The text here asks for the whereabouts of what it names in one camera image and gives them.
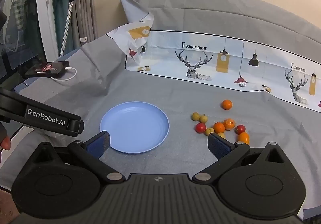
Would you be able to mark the small red apple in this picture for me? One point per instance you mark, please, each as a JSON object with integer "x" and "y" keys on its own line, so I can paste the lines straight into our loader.
{"x": 200, "y": 128}
{"x": 240, "y": 129}

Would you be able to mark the white window frame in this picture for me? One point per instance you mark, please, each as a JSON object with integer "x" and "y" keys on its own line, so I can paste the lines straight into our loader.
{"x": 47, "y": 25}

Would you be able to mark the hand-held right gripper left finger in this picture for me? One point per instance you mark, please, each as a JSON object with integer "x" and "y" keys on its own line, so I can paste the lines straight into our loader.
{"x": 100, "y": 142}

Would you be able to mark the white plastic clip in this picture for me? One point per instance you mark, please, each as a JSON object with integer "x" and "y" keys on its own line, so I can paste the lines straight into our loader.
{"x": 83, "y": 39}

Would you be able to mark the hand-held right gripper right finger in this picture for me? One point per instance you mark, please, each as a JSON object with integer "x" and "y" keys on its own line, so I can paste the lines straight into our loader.
{"x": 218, "y": 146}

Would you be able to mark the glass window pane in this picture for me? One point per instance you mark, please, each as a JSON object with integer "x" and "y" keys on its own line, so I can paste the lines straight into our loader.
{"x": 15, "y": 63}

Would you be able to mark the blue bed sheet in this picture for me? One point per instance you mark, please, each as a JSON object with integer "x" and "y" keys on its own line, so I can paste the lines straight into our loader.
{"x": 22, "y": 86}

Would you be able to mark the teal cloth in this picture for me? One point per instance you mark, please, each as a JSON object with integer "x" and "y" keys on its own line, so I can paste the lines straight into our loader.
{"x": 59, "y": 13}

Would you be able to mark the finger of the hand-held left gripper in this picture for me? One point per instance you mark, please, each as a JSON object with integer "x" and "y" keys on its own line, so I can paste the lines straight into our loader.
{"x": 75, "y": 128}

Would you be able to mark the black smartphone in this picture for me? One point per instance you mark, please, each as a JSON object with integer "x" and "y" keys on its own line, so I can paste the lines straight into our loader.
{"x": 45, "y": 69}

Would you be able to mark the person's left hand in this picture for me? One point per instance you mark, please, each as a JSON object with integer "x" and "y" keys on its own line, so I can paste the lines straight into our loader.
{"x": 5, "y": 143}

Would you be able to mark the deer print cloth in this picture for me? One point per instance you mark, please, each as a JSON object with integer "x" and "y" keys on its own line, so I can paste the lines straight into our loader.
{"x": 165, "y": 51}

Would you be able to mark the grey curtain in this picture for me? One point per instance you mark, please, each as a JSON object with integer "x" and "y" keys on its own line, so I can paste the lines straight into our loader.
{"x": 85, "y": 13}

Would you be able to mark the white bed frame edge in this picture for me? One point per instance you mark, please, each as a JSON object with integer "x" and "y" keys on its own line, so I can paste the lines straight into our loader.
{"x": 22, "y": 134}

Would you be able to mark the plastic-wrapped mandarin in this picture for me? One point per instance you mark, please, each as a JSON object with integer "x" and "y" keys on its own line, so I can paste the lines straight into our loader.
{"x": 229, "y": 123}

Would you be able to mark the orange mandarin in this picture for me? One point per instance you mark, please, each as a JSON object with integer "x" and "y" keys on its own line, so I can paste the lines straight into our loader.
{"x": 243, "y": 138}
{"x": 219, "y": 127}
{"x": 227, "y": 104}

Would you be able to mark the blue plastic plate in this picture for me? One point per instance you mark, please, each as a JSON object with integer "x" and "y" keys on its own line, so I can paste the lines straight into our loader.
{"x": 135, "y": 126}

